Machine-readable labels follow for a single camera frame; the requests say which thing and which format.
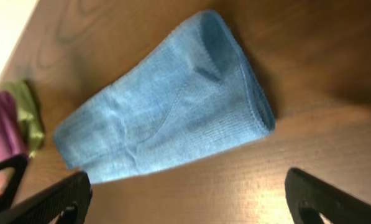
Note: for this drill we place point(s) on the green folded cloth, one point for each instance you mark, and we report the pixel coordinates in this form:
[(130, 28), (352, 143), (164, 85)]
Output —
[(28, 114)]

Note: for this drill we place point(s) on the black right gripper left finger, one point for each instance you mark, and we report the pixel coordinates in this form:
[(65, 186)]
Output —
[(66, 201)]

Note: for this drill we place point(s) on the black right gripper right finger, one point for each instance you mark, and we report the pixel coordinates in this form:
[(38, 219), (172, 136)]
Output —
[(308, 198)]

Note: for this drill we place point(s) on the blue microfiber cloth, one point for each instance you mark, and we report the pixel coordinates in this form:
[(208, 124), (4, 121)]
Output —
[(193, 96)]

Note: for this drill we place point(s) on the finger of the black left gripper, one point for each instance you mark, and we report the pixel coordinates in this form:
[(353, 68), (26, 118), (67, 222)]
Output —
[(10, 185)]

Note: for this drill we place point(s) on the purple folded cloth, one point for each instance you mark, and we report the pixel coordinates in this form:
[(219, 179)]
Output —
[(11, 141)]

